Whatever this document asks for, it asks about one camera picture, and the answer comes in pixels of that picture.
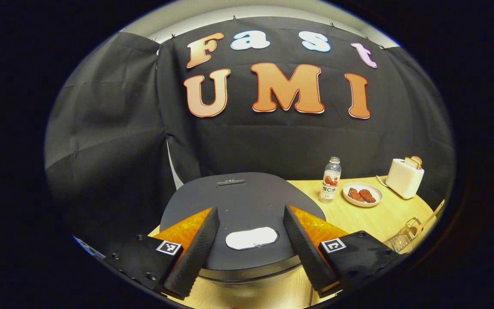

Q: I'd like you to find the black backdrop cloth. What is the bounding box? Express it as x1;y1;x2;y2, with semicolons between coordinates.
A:
45;16;457;258

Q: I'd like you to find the white round plate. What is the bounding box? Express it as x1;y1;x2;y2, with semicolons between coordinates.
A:
343;182;383;208

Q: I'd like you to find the wire chopstick holder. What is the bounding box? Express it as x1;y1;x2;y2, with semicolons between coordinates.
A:
383;217;423;254

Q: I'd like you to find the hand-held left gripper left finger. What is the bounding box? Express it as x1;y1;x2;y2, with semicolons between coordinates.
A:
102;207;220;300

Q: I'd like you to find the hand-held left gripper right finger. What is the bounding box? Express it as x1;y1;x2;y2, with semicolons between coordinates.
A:
283;205;401;298

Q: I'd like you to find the white toaster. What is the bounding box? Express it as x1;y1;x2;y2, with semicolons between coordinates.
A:
386;158;425;200

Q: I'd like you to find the clear drink bottle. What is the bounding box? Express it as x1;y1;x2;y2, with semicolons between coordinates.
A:
319;157;342;203

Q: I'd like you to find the dark grey rice cooker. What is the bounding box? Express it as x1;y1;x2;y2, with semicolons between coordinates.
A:
160;172;325;286

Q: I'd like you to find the wooden spoon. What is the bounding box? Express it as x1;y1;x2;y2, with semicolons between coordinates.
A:
414;200;446;234

